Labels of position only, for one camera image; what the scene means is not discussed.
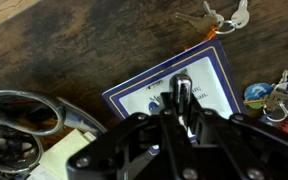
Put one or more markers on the blue and white tray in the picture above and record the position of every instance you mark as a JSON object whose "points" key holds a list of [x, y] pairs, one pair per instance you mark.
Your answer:
{"points": [[210, 76]]}

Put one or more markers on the dark wooden console table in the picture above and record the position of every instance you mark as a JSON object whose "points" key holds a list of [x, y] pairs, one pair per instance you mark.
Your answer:
{"points": [[84, 50]]}

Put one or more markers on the white paper slip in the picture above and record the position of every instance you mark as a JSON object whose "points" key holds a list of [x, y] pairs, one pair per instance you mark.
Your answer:
{"points": [[42, 173]]}

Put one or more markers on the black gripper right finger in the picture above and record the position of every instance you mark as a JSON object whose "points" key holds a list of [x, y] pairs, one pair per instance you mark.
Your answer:
{"points": [[244, 150]]}

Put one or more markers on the key set with blue tag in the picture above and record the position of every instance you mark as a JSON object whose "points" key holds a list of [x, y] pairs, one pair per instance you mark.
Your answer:
{"points": [[257, 93]]}

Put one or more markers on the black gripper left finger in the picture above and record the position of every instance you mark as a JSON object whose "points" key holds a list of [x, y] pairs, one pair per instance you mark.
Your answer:
{"points": [[130, 150]]}

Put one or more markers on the silver key bunch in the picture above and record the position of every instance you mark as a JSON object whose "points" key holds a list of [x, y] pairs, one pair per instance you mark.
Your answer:
{"points": [[200, 21]]}

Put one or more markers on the yellow sticky note pad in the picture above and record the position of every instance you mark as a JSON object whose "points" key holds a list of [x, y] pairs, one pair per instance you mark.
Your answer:
{"points": [[64, 150]]}

